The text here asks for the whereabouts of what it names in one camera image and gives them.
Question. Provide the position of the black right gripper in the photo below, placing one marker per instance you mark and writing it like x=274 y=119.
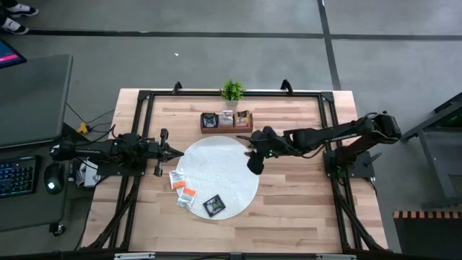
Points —
x=261 y=144

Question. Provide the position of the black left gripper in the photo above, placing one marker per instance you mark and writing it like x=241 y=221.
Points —
x=159 y=151

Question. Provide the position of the white orange Tazo tea packet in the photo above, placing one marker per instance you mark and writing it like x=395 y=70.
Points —
x=226 y=118
x=177 y=178
x=187 y=196

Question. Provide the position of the Ahmad mango tea packet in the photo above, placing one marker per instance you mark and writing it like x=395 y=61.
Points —
x=243 y=118

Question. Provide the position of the Ahmad blackcurrant tea packet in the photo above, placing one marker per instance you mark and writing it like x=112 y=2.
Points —
x=209 y=120
x=214 y=205

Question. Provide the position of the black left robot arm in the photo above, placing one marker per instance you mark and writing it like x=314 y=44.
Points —
x=94 y=150

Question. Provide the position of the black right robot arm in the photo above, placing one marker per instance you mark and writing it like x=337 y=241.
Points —
x=325 y=135

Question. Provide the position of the wooden tea organizer box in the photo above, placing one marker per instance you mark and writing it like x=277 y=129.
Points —
x=226 y=130

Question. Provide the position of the round white plate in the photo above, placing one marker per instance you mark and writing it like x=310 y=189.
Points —
x=220 y=169

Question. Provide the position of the small potted green plant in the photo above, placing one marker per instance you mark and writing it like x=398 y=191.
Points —
x=232 y=90

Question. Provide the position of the white adapter box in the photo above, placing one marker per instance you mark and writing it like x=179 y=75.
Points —
x=88 y=175

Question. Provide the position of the yellow power plug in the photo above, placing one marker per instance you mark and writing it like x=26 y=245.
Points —
x=83 y=128

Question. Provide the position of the black computer mouse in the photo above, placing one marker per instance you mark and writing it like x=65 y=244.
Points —
x=54 y=178

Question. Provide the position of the black caster wheel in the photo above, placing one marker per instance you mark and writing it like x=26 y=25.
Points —
x=57 y=229

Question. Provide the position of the grey desk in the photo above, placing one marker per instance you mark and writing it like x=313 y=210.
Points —
x=32 y=101

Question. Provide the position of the backlit black keyboard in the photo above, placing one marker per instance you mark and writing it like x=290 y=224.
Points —
x=18 y=177

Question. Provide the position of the grey metal cart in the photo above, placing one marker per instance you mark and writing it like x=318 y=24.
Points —
x=433 y=151

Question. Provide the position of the screen with pink stripe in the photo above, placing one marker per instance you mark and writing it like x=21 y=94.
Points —
x=9 y=56

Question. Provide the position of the dark cabinet with striped edge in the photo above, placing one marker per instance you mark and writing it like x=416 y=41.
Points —
x=429 y=238

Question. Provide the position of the person's shoe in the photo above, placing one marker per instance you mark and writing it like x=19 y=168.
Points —
x=21 y=9
x=12 y=26

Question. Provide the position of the black metal rig frame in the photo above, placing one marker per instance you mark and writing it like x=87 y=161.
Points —
x=234 y=94

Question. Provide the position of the silver frame bracket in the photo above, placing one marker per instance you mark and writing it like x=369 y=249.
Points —
x=335 y=256
x=134 y=256

